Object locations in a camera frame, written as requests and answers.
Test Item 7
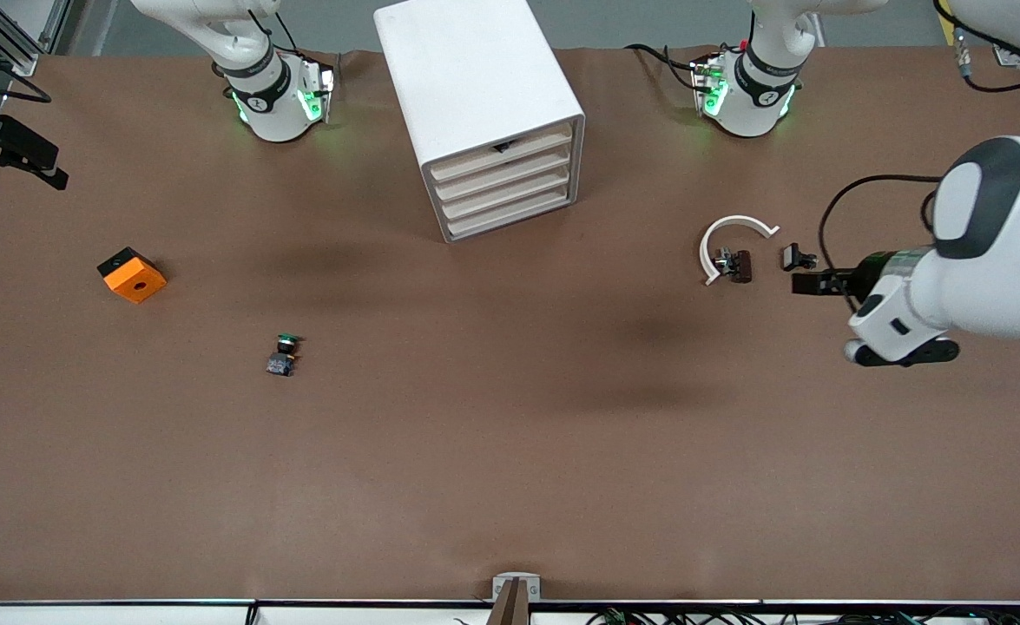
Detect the green push button switch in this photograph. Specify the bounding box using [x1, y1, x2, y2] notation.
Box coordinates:
[267, 333, 300, 378]

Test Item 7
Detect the black cable bundle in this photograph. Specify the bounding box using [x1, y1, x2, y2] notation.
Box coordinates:
[583, 606, 1020, 625]

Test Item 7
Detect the white drawer cabinet shell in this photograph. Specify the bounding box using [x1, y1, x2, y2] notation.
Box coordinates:
[374, 0, 586, 244]

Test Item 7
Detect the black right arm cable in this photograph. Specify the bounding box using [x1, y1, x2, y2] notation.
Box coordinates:
[0, 81, 52, 107]

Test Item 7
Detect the white curved plastic clamp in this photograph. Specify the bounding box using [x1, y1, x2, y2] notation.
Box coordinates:
[433, 144, 574, 204]

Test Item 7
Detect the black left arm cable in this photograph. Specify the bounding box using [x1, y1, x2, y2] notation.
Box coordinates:
[818, 0, 1020, 315]

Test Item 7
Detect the black base cable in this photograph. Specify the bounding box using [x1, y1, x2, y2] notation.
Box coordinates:
[624, 42, 710, 92]

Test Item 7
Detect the white plastic drawer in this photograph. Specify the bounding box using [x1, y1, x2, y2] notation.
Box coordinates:
[430, 123, 574, 185]
[444, 186, 574, 242]
[438, 165, 574, 223]

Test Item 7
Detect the white table edge rail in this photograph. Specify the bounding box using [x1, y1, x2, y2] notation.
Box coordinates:
[0, 597, 1020, 625]

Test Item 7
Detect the grey metal bracket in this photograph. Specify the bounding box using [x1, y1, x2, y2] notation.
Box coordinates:
[492, 573, 542, 602]

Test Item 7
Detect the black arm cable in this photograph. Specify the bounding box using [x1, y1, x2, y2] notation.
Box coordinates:
[0, 81, 52, 107]
[818, 0, 1020, 315]

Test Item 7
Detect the white curved pipe clamp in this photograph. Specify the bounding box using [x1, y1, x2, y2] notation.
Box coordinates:
[699, 214, 781, 287]

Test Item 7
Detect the orange black button box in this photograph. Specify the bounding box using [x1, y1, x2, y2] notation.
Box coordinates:
[97, 247, 168, 305]

